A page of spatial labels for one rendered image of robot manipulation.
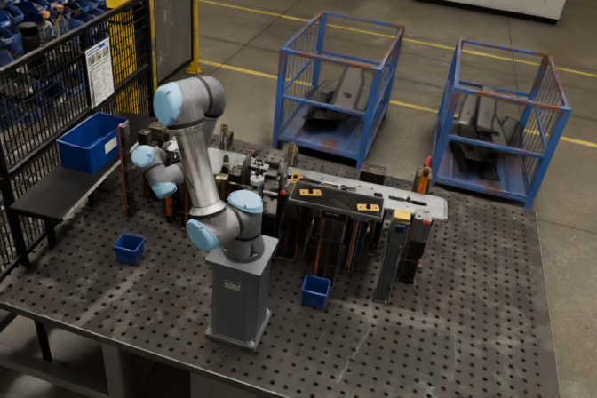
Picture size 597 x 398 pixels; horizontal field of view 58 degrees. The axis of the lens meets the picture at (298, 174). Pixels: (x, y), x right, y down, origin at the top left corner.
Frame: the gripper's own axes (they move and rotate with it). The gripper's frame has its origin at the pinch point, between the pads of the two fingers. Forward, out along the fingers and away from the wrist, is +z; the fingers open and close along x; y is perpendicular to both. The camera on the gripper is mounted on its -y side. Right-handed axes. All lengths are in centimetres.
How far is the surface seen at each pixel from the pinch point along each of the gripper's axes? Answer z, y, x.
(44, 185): -3, -50, -21
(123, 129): 12.8, -28.9, 8.6
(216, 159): 39.7, 7.0, 3.4
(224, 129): 45.8, 6.1, 18.8
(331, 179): 42, 63, 5
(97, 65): 26, -54, 36
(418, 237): 22, 106, -12
